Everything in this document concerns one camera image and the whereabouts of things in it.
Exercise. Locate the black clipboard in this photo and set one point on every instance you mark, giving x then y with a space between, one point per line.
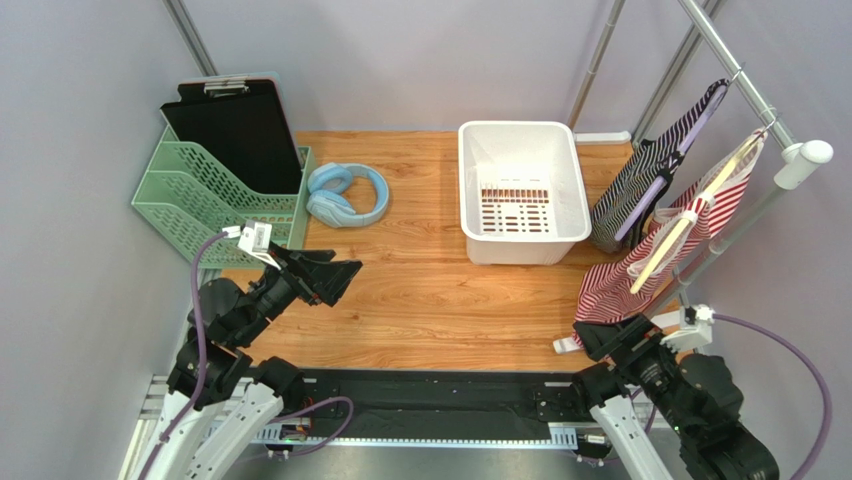
241 120

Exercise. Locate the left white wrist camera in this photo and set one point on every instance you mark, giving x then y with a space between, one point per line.
255 240

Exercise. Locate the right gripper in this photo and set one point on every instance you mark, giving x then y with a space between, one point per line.
622 341

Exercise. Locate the cream hanger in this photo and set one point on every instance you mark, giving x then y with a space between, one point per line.
707 195

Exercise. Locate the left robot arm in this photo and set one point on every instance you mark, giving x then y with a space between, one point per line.
217 398

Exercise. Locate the red white striped tank top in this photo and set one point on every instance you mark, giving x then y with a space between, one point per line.
605 289

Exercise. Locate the white plastic basket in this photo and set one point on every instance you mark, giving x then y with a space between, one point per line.
522 195

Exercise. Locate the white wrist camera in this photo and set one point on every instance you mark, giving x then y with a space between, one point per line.
255 240
695 327

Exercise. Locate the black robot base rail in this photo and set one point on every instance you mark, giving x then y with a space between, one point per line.
444 409

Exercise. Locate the metal clothes rack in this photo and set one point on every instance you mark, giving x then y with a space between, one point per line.
801 159

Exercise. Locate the lavender hanger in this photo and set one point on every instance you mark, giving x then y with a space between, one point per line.
656 190

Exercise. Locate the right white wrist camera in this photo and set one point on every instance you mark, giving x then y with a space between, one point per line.
695 327

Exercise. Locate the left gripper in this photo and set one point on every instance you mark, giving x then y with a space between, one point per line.
313 272

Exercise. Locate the green file organizer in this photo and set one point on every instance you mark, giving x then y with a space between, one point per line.
188 197

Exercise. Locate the black white striped tank top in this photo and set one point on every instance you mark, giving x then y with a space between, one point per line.
639 180

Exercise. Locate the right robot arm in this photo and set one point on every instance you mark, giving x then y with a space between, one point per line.
696 396

